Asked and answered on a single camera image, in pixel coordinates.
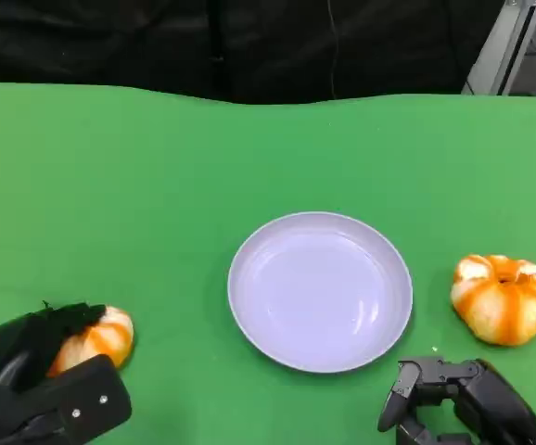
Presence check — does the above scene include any green table cloth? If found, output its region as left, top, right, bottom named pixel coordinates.
left=0, top=82, right=536, bottom=445

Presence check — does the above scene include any lilac plate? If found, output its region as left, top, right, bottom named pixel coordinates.
left=227, top=211, right=414, bottom=375

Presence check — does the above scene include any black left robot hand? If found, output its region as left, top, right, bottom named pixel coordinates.
left=0, top=300, right=134, bottom=445

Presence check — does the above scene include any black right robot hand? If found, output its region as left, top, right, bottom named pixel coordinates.
left=376, top=355, right=536, bottom=445

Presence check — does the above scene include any aluminium frame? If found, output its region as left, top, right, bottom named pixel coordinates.
left=461, top=0, right=536, bottom=96

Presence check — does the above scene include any black backdrop cloth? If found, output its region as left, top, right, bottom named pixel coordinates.
left=0, top=0, right=501, bottom=106

